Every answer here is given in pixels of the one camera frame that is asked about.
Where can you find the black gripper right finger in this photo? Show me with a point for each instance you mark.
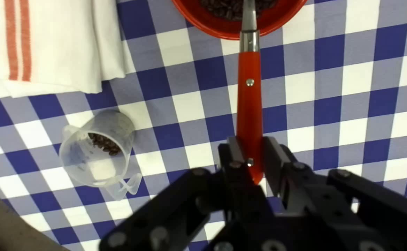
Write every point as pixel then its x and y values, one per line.
pixel 278 165

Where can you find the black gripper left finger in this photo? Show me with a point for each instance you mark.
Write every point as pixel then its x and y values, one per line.
pixel 233 165

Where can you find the red handled metal spoon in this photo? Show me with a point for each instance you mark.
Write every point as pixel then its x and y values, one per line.
pixel 250 93

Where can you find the red bowl of coffee beans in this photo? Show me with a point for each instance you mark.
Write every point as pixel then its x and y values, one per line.
pixel 222 19

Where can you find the blue white checkered tablecloth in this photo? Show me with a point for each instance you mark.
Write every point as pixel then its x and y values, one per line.
pixel 335 93

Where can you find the clear plastic measuring cup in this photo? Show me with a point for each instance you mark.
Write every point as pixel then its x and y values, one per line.
pixel 98 154

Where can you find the white towel with orange stripes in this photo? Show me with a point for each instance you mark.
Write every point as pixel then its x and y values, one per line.
pixel 58 47

